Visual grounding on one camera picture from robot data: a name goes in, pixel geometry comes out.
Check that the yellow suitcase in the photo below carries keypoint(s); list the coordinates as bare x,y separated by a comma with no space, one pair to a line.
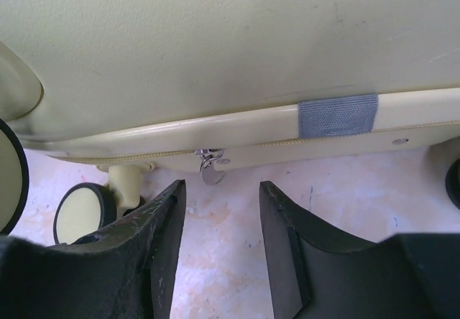
256,82

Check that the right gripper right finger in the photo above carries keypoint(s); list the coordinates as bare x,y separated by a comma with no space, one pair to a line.
316,270

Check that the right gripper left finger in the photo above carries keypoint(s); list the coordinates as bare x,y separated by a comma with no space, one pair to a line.
125,270

